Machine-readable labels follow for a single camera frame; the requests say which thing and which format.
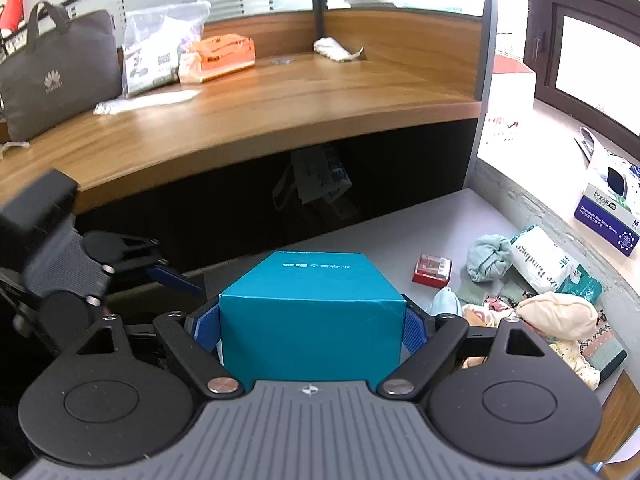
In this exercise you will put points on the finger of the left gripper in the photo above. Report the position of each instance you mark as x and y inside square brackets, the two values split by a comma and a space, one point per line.
[171, 279]

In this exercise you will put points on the grey Huawei laptop bag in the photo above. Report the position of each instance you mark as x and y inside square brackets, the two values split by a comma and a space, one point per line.
[67, 66]

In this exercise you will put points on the orange tissue pack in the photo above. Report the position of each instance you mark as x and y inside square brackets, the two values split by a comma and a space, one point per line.
[215, 57]

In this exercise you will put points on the red flag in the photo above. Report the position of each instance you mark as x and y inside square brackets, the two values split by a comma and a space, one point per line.
[12, 14]

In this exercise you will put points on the white bandage packet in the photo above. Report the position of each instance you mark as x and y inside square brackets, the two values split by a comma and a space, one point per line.
[547, 268]

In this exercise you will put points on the light blue folded cloth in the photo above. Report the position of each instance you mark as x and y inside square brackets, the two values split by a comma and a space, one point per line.
[445, 302]

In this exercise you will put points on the clear plastic bag pack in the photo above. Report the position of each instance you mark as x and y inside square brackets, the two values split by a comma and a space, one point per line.
[154, 39]

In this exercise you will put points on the cream beige cloth bundle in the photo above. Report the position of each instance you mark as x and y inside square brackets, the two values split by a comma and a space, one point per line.
[561, 316]

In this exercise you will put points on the blue white glove box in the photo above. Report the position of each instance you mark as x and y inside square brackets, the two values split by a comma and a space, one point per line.
[610, 203]

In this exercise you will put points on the light blue balled sock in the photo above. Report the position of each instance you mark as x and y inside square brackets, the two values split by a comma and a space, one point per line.
[489, 258]

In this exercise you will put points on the teal box lid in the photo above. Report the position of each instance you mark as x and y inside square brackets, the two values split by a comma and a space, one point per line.
[312, 317]

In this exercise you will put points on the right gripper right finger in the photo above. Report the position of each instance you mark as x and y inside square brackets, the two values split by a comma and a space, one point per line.
[433, 343]

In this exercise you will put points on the dark green patterned sock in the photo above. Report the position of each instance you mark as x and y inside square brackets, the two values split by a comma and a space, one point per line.
[603, 351]

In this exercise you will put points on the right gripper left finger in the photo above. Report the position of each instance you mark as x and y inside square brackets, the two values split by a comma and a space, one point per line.
[189, 341]

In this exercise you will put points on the white crumpled tissue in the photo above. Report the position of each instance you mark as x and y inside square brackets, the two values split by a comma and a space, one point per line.
[330, 48]

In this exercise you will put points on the red white box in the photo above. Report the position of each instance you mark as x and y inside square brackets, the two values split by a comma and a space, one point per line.
[510, 106]

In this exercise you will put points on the small red plastic case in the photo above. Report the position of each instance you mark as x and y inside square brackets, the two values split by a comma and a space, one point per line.
[433, 271]

